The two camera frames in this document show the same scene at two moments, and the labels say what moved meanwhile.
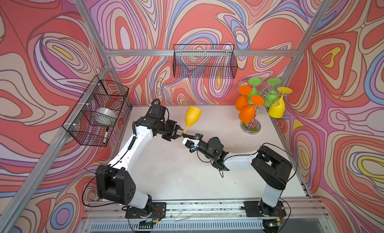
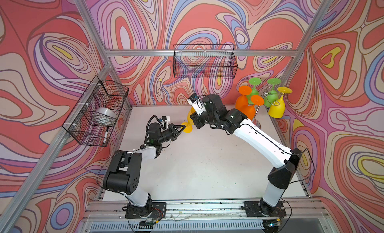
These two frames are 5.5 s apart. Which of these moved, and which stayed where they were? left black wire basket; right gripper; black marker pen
Moved: right gripper
Stayed: black marker pen; left black wire basket
